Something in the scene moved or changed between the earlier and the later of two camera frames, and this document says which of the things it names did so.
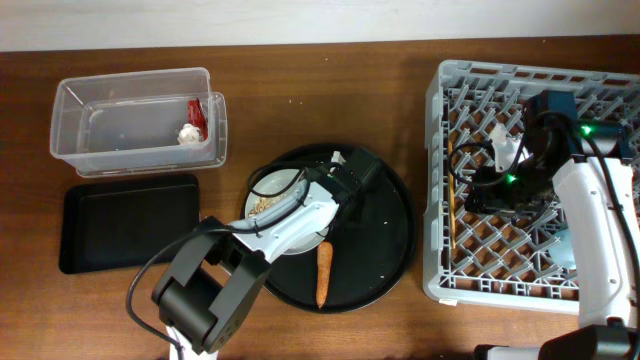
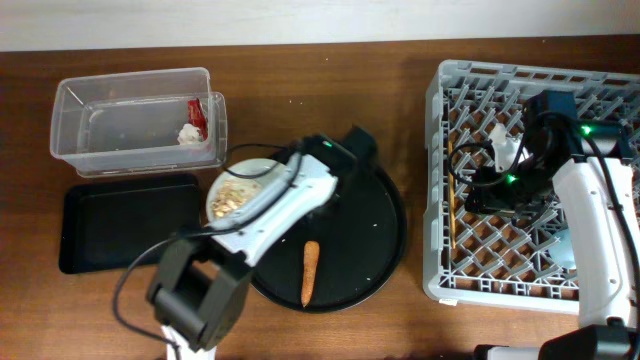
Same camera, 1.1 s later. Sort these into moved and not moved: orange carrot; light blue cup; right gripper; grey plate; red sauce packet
Moved: orange carrot; grey plate
Not moved: red sauce packet; light blue cup; right gripper
